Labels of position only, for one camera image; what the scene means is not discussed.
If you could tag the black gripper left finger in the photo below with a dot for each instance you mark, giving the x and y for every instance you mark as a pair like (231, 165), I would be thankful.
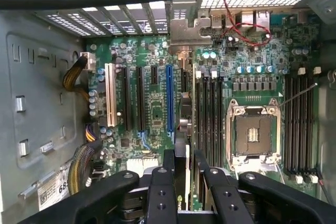
(160, 197)

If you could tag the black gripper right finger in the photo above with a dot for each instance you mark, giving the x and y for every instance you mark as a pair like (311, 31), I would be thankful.
(225, 200)

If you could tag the white power connector socket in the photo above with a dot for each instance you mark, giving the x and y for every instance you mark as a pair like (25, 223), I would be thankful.
(141, 163)

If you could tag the metal CPU socket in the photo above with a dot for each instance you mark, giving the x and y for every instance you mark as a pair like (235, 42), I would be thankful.
(253, 134)

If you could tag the black RAM slot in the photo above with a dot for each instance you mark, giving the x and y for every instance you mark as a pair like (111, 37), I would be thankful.
(288, 124)
(310, 124)
(303, 124)
(213, 119)
(199, 119)
(205, 119)
(296, 124)
(220, 119)

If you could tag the green motherboard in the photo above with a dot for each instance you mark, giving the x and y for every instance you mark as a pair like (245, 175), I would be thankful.
(155, 98)

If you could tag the blue expansion slot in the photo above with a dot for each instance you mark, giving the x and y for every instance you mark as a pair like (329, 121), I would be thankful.
(170, 98)

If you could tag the long black expansion slot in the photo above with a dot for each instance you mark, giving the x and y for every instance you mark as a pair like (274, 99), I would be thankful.
(140, 98)
(127, 98)

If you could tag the white barcode label sticker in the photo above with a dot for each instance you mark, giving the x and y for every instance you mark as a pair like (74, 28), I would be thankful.
(52, 192)

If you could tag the white expansion slot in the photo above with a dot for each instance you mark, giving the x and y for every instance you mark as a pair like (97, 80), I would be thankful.
(111, 95)

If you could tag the short black expansion slot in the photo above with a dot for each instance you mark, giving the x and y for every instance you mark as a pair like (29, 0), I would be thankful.
(153, 75)
(184, 79)

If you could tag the thin metal locking lever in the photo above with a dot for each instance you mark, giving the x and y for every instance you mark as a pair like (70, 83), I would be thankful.
(299, 93)

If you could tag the grey metal PC case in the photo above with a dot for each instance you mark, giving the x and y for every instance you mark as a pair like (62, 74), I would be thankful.
(39, 90)

